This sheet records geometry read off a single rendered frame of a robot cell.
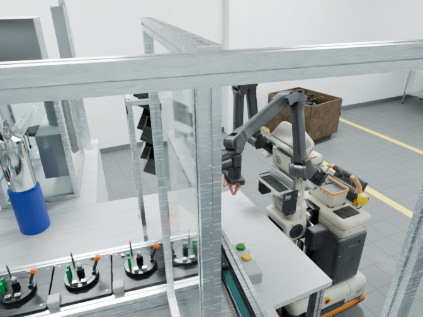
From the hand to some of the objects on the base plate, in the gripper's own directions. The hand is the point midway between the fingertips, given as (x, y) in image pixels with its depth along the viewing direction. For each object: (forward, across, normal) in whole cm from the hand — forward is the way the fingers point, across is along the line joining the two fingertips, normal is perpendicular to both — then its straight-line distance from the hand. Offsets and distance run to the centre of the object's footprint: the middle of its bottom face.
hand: (233, 193), depth 150 cm
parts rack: (+37, +32, +32) cm, 58 cm away
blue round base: (+38, +55, +99) cm, 120 cm away
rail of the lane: (+38, -32, +3) cm, 49 cm away
